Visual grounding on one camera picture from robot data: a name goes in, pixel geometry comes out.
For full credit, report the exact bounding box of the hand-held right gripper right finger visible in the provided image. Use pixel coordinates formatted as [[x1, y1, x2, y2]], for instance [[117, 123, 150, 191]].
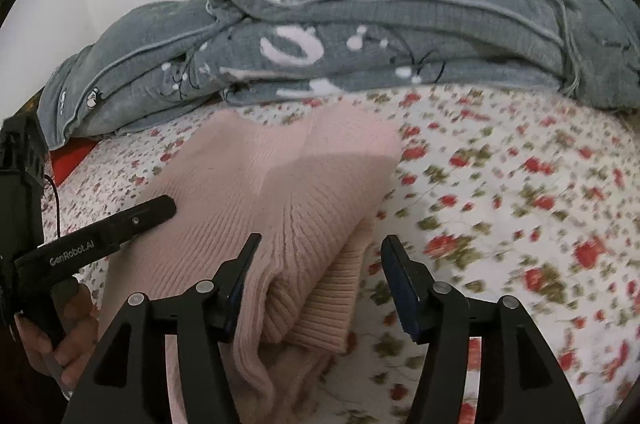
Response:
[[381, 234, 586, 424]]

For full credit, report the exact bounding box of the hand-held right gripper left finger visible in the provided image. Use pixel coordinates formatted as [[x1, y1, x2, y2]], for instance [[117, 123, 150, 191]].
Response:
[[60, 233, 263, 424]]

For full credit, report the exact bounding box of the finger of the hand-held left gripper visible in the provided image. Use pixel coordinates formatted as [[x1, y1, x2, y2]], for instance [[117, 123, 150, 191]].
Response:
[[112, 196, 177, 251]]

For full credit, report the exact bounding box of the pink knit sweater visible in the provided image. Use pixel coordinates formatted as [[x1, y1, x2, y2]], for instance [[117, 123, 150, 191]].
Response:
[[97, 99, 403, 424]]

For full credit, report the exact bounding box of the person's left hand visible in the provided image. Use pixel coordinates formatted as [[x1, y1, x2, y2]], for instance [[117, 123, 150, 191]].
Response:
[[14, 287, 102, 387]]

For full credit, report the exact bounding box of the red cloth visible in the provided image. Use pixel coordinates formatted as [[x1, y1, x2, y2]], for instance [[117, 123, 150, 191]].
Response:
[[49, 138, 98, 189]]

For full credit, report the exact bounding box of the floral bed sheet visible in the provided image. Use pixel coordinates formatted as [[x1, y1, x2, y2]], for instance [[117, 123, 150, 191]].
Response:
[[40, 84, 640, 424]]

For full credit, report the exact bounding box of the grey flower print pillow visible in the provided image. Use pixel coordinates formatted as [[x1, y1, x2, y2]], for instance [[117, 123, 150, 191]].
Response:
[[37, 0, 236, 151]]

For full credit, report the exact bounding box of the grey printed blanket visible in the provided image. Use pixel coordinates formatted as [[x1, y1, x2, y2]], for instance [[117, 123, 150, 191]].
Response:
[[207, 0, 640, 115]]

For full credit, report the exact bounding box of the thin black cable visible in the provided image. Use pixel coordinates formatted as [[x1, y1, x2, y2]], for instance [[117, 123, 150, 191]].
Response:
[[44, 175, 62, 241]]

